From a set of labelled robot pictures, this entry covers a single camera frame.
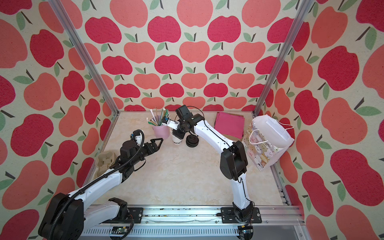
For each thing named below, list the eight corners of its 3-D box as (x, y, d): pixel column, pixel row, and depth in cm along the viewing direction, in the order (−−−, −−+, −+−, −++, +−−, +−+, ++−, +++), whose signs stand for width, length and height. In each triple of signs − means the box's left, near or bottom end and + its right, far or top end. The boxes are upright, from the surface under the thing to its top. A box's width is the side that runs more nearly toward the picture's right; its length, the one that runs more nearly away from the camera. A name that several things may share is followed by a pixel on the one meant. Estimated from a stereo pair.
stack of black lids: (186, 147, 102) (186, 143, 99) (186, 138, 107) (186, 134, 104) (198, 147, 102) (198, 143, 99) (198, 138, 107) (198, 134, 104)
